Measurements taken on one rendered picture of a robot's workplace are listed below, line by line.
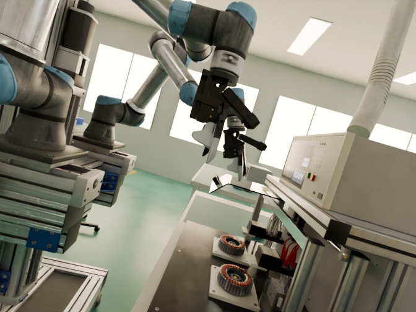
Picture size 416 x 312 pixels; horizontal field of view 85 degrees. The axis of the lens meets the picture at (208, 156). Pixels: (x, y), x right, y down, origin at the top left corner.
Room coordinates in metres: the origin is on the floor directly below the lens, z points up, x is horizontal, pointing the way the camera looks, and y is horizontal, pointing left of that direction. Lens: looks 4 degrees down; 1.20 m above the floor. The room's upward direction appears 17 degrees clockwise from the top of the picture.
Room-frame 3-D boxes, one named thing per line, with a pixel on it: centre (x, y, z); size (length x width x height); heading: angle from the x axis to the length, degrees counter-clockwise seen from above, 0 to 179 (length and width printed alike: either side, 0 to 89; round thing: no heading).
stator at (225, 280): (0.70, -0.19, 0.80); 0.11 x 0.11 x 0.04
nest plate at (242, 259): (0.94, -0.20, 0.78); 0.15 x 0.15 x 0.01; 88
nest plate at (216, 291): (0.70, -0.19, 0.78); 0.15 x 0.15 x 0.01; 88
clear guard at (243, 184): (0.96, -0.21, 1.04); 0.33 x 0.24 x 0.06; 88
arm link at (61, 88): (0.68, 0.51, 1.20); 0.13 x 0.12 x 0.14; 179
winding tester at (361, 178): (0.79, -0.52, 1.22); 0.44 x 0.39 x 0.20; 178
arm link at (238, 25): (0.55, 0.02, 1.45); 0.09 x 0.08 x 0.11; 89
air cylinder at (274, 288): (0.69, -0.34, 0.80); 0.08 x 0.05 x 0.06; 178
